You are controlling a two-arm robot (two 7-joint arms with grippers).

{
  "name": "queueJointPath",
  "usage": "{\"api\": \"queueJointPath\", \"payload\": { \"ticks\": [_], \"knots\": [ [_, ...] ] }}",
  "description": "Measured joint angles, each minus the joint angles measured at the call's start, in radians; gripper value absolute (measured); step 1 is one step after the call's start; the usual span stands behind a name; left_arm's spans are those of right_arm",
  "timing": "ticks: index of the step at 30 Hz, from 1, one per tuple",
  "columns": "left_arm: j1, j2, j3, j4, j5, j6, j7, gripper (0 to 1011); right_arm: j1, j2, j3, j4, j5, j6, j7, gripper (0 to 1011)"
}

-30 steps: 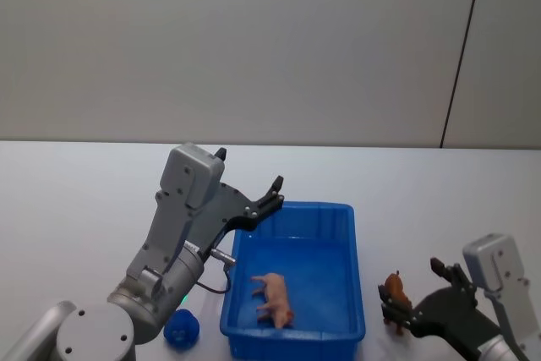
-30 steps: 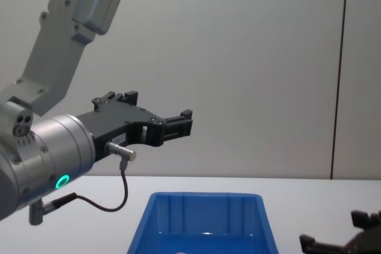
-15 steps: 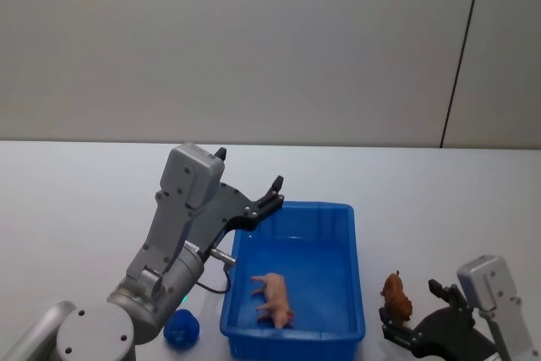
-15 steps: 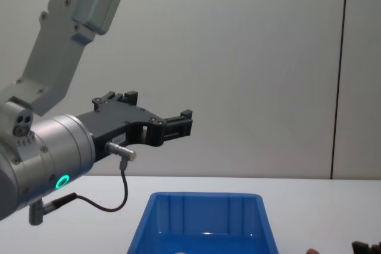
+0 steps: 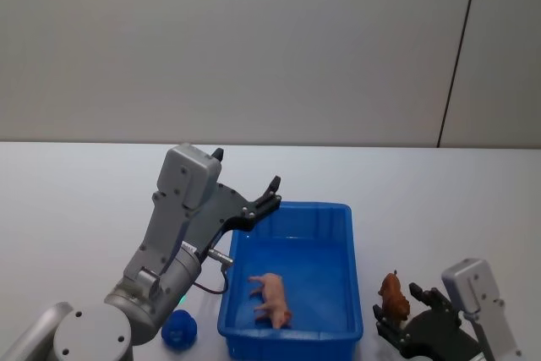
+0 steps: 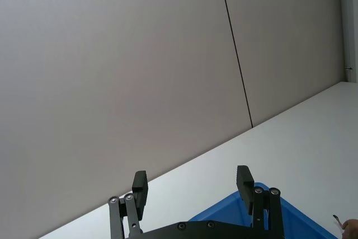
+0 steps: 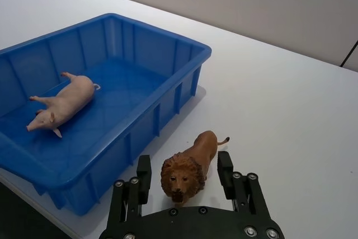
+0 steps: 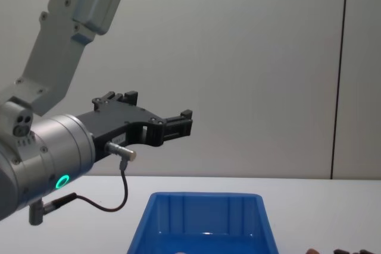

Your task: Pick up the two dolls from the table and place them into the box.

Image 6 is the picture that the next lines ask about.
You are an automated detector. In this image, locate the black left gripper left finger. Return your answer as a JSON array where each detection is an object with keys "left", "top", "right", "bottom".
[{"left": 108, "top": 170, "right": 149, "bottom": 239}]

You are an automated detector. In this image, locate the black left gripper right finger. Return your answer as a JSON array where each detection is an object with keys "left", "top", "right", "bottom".
[{"left": 236, "top": 165, "right": 285, "bottom": 239}]

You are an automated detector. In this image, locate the small dark-tipped white object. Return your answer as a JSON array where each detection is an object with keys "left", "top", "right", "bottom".
[{"left": 332, "top": 214, "right": 344, "bottom": 232}]

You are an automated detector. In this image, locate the person's hand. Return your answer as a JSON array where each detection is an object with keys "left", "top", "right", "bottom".
[{"left": 341, "top": 218, "right": 358, "bottom": 239}]

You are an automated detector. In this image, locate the blue plastic bin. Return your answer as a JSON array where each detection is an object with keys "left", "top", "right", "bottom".
[{"left": 189, "top": 182, "right": 341, "bottom": 239}]

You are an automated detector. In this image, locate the pale grey door frame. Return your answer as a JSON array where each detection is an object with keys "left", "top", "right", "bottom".
[{"left": 339, "top": 0, "right": 358, "bottom": 83}]

